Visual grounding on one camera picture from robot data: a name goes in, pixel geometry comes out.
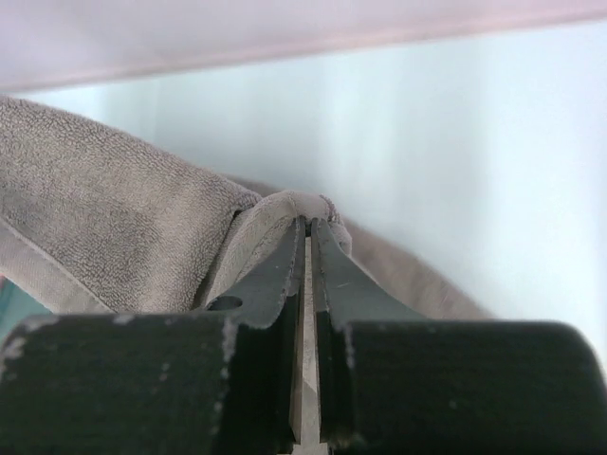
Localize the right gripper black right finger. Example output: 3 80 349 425
310 220 606 454

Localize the grey terry towel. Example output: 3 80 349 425
1 97 488 319

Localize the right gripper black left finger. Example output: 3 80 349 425
1 219 305 454

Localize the translucent blue towel tray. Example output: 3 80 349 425
0 277 49 338

